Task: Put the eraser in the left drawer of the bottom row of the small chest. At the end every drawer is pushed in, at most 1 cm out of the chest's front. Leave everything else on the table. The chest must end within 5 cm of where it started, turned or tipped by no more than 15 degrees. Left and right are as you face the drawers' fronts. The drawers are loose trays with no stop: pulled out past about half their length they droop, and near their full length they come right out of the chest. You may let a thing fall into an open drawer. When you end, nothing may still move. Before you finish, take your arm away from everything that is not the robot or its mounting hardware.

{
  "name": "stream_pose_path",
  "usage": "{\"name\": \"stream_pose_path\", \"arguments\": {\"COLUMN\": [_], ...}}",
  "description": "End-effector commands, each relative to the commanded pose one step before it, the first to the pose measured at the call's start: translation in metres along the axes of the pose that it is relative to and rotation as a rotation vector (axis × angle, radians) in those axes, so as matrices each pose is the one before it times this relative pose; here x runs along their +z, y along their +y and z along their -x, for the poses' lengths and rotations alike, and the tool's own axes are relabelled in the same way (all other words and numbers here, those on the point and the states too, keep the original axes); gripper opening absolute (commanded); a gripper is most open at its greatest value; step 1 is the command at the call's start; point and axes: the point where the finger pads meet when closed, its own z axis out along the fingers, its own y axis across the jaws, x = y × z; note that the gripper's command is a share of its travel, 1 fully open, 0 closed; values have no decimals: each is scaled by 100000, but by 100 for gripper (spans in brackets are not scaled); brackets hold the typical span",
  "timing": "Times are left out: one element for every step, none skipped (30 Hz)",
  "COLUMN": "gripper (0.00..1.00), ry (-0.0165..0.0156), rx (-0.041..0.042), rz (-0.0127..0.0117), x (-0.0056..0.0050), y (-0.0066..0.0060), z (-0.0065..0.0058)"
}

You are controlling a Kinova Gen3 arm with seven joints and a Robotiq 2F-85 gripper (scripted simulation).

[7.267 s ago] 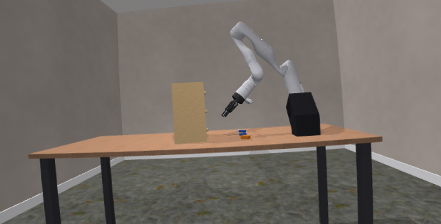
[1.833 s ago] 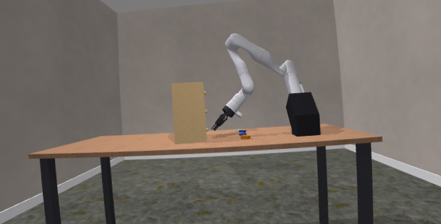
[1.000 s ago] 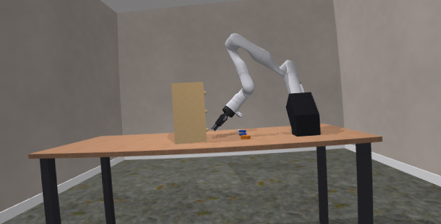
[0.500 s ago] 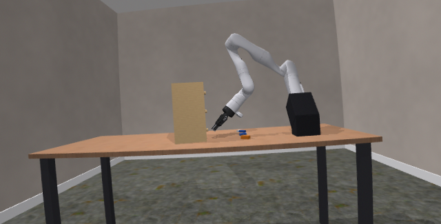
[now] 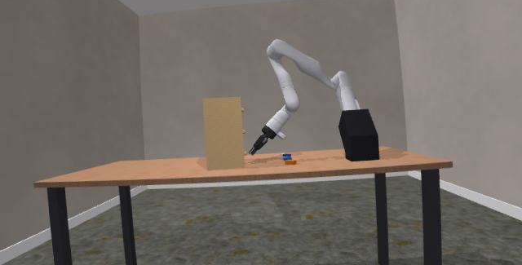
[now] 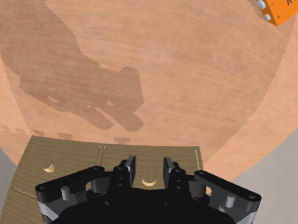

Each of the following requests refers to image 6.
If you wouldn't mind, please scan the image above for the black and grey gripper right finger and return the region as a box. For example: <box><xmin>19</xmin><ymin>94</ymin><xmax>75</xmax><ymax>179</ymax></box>
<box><xmin>163</xmin><ymin>157</ymin><xmax>262</xmax><ymax>224</ymax></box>

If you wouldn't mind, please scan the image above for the orange nine-volt battery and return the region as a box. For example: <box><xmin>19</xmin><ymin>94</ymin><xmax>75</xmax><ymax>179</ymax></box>
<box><xmin>256</xmin><ymin>0</ymin><xmax>298</xmax><ymax>27</ymax></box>

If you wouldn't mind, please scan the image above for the tan wooden chest of drawers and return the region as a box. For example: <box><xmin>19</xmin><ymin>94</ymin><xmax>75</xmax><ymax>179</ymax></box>
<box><xmin>0</xmin><ymin>135</ymin><xmax>204</xmax><ymax>224</ymax></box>

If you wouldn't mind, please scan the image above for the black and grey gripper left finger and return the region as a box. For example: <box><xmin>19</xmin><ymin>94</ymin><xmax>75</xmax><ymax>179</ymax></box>
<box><xmin>35</xmin><ymin>156</ymin><xmax>136</xmax><ymax>224</ymax></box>

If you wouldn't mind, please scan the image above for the brown drawer front with small knob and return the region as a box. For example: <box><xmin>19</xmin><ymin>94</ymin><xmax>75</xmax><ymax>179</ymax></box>
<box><xmin>2</xmin><ymin>193</ymin><xmax>46</xmax><ymax>224</ymax></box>
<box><xmin>101</xmin><ymin>147</ymin><xmax>198</xmax><ymax>190</ymax></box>
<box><xmin>13</xmin><ymin>138</ymin><xmax>100</xmax><ymax>200</ymax></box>

